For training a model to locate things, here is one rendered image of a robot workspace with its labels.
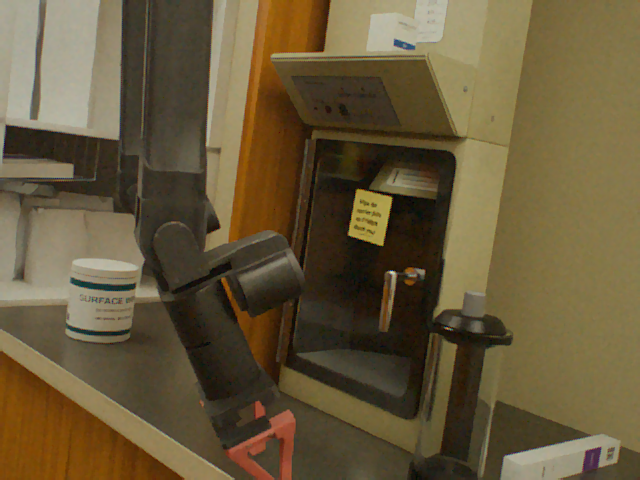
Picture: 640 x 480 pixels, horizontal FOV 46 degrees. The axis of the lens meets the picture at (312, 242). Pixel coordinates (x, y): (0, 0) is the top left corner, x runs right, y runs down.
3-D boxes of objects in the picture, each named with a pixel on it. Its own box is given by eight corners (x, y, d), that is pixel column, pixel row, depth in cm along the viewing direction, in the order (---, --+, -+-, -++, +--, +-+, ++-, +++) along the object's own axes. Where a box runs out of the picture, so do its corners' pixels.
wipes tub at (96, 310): (111, 326, 163) (118, 258, 161) (142, 341, 154) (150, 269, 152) (53, 328, 154) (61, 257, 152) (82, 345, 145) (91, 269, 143)
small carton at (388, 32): (387, 62, 113) (393, 22, 112) (413, 62, 109) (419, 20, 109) (365, 55, 109) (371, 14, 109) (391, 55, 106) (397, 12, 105)
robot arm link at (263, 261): (139, 221, 72) (146, 232, 64) (248, 176, 74) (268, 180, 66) (187, 331, 75) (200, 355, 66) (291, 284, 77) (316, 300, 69)
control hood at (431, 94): (312, 125, 129) (320, 67, 128) (468, 138, 106) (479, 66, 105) (261, 115, 121) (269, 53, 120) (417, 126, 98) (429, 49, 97)
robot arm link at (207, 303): (154, 284, 71) (160, 295, 66) (221, 254, 73) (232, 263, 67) (182, 347, 73) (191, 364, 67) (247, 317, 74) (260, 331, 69)
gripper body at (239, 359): (258, 370, 78) (231, 307, 76) (284, 402, 68) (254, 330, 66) (200, 398, 76) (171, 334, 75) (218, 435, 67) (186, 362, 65)
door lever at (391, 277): (409, 332, 111) (396, 328, 113) (419, 269, 110) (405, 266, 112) (385, 334, 107) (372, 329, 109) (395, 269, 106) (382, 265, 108)
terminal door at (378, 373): (282, 364, 132) (313, 137, 128) (416, 422, 110) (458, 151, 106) (278, 364, 132) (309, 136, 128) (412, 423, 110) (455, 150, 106)
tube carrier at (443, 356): (439, 461, 106) (462, 314, 104) (503, 493, 98) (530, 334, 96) (387, 474, 99) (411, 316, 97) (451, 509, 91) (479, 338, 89)
